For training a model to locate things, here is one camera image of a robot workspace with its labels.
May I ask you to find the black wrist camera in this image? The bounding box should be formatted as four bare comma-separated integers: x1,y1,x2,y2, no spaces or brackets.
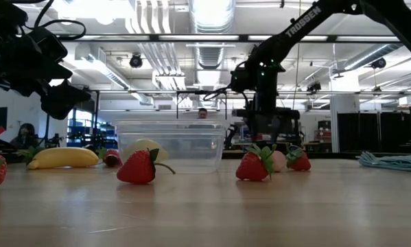
26,25,69,64
230,67,261,94

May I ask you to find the yellow toy lemon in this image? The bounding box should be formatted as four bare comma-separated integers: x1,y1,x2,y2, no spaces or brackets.
124,138,170,164

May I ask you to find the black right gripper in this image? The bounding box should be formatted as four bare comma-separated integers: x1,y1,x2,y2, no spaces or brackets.
232,92,301,147

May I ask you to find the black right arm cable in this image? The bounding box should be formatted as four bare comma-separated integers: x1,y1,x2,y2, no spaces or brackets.
203,61,247,102

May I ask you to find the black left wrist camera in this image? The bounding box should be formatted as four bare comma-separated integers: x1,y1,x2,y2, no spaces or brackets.
26,25,69,64

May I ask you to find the teal folded cloth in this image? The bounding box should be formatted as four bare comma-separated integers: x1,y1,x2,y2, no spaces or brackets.
357,151,411,174

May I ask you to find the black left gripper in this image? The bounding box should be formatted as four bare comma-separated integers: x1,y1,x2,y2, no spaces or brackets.
0,32,92,121

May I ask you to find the overhead LED light bar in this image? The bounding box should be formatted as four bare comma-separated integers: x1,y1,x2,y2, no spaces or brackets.
59,33,401,44

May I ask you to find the pink toy peach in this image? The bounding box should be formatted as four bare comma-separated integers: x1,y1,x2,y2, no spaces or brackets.
270,150,287,173

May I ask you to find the blue storage rack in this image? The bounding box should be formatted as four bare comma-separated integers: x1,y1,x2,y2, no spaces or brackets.
67,118,119,150

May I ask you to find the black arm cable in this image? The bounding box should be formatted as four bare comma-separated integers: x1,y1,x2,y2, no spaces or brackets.
23,0,87,41
203,61,247,102

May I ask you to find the silver ventilation duct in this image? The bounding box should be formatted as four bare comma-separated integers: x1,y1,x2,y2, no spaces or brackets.
187,0,237,108

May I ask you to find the black partition screen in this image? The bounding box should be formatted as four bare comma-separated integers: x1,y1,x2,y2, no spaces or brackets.
337,111,411,154

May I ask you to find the yellow toy banana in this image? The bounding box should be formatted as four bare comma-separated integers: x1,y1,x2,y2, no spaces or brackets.
27,147,100,170

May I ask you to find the clear plastic tupperware container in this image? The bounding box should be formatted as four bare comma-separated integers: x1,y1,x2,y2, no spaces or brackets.
115,119,227,174

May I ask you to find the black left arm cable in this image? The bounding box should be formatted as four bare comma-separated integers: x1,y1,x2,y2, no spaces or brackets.
23,0,87,41

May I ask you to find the black aluminium table frame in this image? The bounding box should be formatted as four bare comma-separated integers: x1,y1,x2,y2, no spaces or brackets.
0,150,364,162

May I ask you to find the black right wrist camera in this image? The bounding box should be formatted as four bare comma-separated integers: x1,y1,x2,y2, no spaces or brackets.
230,67,261,94

